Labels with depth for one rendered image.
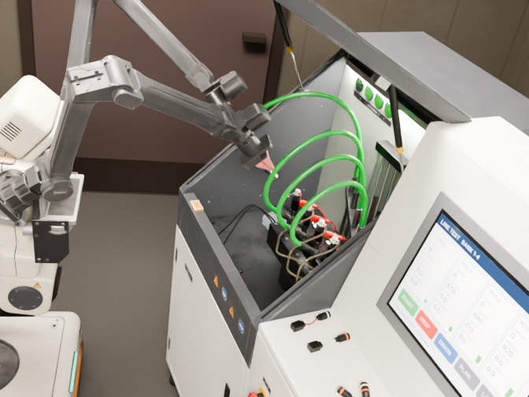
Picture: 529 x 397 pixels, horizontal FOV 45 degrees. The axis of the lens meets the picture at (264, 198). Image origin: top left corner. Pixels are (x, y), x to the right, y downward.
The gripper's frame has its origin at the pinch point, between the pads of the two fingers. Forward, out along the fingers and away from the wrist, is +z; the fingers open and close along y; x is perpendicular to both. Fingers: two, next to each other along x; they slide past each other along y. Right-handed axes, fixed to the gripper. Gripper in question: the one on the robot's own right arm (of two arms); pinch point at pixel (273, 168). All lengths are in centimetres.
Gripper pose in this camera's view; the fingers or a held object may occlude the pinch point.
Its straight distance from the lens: 186.5
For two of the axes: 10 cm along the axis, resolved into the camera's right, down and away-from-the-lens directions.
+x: -1.5, -5.7, 8.1
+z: 6.0, 6.0, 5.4
